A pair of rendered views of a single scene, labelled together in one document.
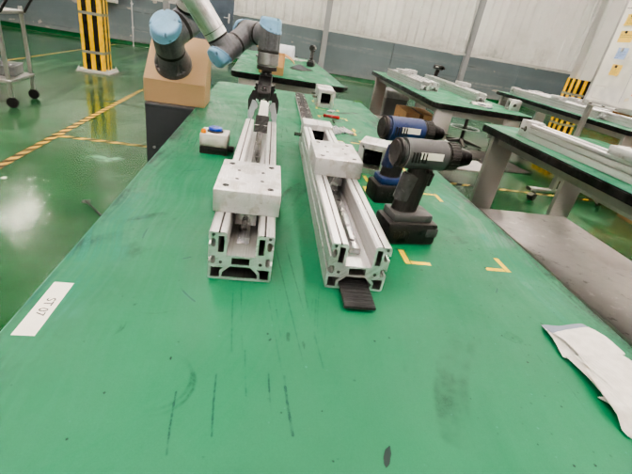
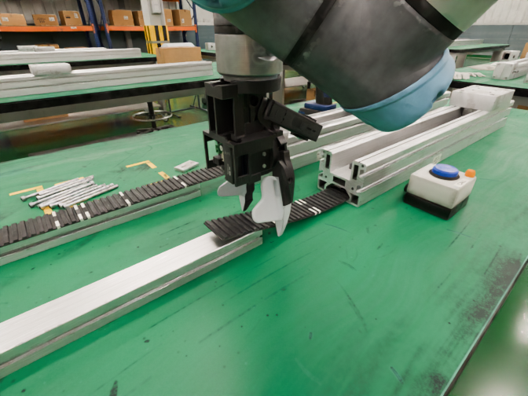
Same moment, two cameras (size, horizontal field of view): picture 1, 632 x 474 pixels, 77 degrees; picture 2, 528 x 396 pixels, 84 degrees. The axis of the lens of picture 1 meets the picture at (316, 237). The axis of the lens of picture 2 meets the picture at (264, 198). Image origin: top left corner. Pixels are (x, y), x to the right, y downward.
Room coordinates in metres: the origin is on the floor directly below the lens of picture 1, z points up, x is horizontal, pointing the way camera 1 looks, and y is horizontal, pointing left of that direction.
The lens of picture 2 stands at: (1.68, 0.60, 1.06)
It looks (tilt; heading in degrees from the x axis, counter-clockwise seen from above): 30 degrees down; 240
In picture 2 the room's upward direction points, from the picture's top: straight up
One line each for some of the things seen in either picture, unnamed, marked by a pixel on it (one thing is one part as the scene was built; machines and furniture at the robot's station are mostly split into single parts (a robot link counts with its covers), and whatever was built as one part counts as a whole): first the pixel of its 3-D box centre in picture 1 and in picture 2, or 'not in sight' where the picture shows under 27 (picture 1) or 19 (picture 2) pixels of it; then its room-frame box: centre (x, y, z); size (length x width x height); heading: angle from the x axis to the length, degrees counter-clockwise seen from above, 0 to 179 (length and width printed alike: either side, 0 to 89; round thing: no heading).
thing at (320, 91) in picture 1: (322, 97); not in sight; (2.34, 0.10, 0.83); 0.11 x 0.10 x 0.10; 103
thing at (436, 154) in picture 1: (427, 192); not in sight; (0.81, -0.22, 0.89); 0.20 x 0.08 x 0.22; 108
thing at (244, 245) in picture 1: (253, 173); (437, 134); (0.92, 0.18, 0.82); 0.80 x 0.10 x 0.09; 10
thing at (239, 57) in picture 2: (266, 59); (251, 57); (1.52, 0.28, 1.03); 0.08 x 0.08 x 0.05
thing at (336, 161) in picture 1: (333, 163); not in sight; (0.96, -0.01, 0.87); 0.16 x 0.11 x 0.07; 10
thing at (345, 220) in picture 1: (329, 181); (372, 119); (0.96, -0.01, 0.82); 0.80 x 0.10 x 0.09; 10
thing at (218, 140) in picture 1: (217, 141); (434, 187); (1.18, 0.34, 0.81); 0.10 x 0.08 x 0.06; 100
